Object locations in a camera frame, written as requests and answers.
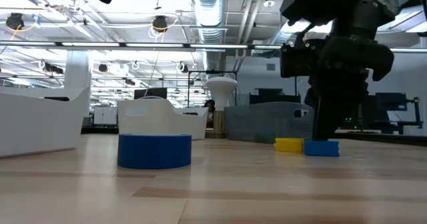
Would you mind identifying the small white plastic bin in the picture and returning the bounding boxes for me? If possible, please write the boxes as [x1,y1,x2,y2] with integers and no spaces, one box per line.
[117,99,209,141]

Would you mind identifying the dark robot workstation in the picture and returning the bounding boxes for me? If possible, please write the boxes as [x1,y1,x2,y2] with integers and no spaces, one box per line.
[362,92,424,135]

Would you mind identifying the silver round ventilation duct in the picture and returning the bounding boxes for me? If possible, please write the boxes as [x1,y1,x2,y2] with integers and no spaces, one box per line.
[189,0,228,72]

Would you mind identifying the long ceiling light rail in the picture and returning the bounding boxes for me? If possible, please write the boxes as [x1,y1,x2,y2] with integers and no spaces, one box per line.
[0,41,427,54]

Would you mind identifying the white cabinet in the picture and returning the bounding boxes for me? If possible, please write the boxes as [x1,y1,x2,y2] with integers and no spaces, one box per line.
[93,106,118,125]

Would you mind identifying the grey plastic bin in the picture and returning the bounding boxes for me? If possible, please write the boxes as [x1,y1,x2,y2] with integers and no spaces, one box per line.
[224,102,316,144]

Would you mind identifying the white mushroom lamp wooden base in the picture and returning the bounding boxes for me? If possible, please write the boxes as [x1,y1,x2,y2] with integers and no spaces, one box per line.
[205,76,239,139]

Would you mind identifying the white building pillar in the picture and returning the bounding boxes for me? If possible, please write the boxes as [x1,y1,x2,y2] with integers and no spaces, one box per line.
[64,50,93,89]

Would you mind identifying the black low cabinet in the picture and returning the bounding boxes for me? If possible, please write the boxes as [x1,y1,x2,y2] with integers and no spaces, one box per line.
[249,88,302,105]

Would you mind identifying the blue stapler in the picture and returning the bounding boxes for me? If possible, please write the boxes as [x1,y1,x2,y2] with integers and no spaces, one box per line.
[303,139,341,157]

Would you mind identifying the large white plastic bin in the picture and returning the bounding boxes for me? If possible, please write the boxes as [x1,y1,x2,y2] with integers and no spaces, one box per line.
[0,86,91,159]

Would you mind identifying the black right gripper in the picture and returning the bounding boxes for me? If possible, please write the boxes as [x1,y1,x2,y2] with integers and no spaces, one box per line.
[304,37,395,141]

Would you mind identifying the black computer monitor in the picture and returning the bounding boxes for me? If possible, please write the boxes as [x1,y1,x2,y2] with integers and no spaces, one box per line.
[133,87,168,100]

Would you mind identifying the dark blue tape roll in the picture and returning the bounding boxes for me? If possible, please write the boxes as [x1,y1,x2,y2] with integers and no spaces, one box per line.
[117,133,193,170]

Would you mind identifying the black ceiling cable reel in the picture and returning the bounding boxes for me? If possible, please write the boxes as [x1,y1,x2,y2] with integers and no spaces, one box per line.
[5,13,25,30]
[152,15,169,32]

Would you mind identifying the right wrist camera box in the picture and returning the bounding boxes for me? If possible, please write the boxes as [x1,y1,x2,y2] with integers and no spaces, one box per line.
[280,39,323,79]

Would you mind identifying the yellow stapler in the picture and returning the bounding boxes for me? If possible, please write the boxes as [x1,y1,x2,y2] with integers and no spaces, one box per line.
[273,137,306,154]

